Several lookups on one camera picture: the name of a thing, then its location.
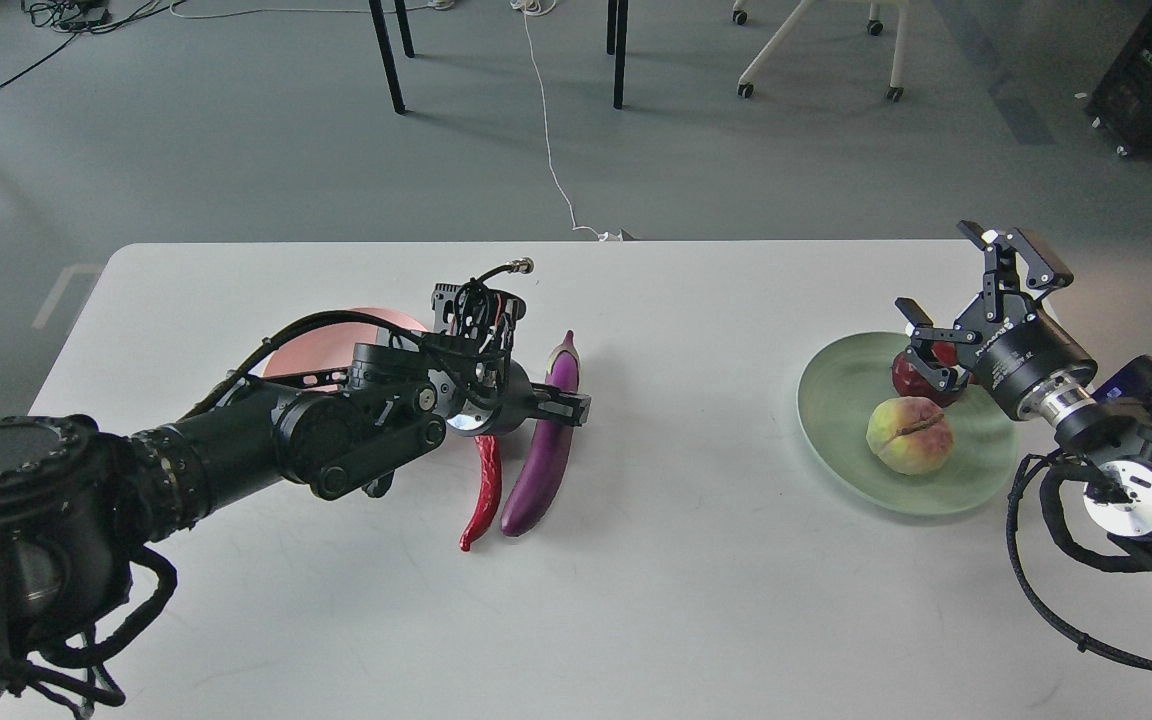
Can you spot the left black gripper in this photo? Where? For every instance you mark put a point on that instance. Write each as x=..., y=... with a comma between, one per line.
x=503, y=398

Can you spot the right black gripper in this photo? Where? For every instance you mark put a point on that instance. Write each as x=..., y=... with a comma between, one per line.
x=1020, y=269

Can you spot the purple eggplant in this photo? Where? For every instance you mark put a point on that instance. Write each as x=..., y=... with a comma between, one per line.
x=547, y=459

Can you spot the red chili pepper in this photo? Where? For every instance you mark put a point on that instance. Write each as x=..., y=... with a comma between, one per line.
x=488, y=493

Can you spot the dark red pomegranate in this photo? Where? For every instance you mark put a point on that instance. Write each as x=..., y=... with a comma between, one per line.
x=908, y=382

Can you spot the yellow-pink peach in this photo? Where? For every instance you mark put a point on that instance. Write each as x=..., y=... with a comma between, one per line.
x=910, y=435

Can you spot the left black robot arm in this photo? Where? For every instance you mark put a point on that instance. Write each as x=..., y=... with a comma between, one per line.
x=336, y=402

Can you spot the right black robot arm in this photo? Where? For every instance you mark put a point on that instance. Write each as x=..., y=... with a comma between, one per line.
x=1095, y=489

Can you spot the green plate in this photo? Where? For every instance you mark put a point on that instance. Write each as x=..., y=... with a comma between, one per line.
x=840, y=387

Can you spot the pink plate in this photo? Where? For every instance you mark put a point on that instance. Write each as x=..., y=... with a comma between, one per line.
x=325, y=349

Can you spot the white rolling chair base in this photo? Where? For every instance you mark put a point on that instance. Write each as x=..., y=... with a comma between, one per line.
x=800, y=49

